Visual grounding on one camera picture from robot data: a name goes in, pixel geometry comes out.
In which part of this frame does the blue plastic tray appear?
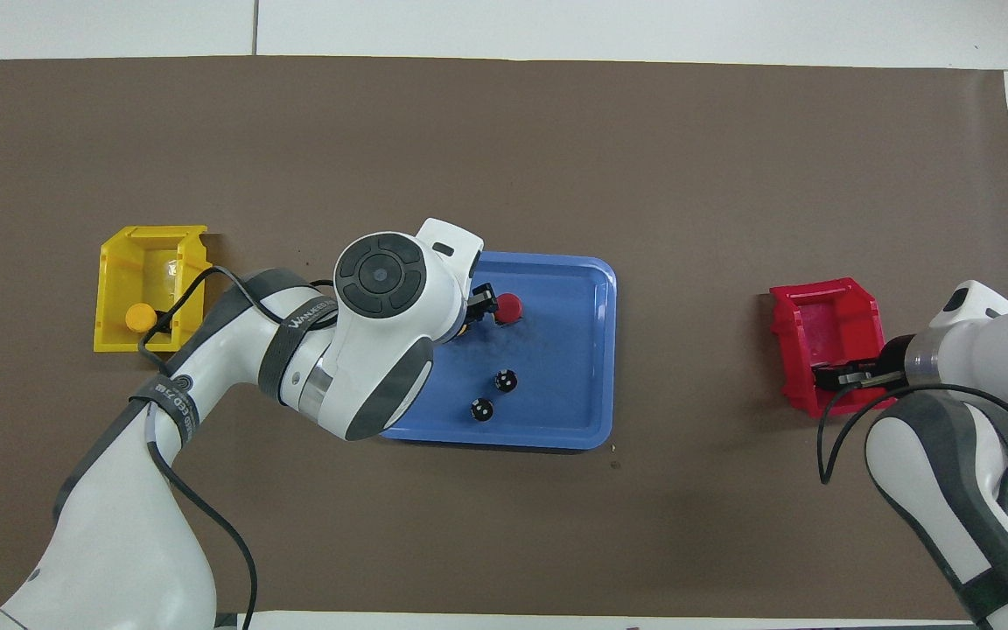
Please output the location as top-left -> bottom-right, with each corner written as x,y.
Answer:
377,252 -> 618,451

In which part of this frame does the yellow plastic storage bin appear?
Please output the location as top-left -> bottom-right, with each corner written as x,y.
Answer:
93,225 -> 213,353

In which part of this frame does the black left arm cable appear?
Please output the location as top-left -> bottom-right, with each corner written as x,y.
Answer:
137,265 -> 260,630

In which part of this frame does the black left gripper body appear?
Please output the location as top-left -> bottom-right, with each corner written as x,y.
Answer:
465,283 -> 499,327

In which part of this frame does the brown paper table mat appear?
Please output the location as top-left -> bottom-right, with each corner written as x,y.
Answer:
0,55 -> 1008,622

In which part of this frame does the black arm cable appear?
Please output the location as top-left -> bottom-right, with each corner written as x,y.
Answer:
819,382 -> 1008,519
137,265 -> 260,630

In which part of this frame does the red plastic storage bin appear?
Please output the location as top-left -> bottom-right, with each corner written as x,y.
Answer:
769,277 -> 898,419

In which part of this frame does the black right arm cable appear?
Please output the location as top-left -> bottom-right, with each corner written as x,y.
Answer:
819,382 -> 1008,519

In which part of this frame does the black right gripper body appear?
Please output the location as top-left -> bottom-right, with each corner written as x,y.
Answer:
858,335 -> 914,392

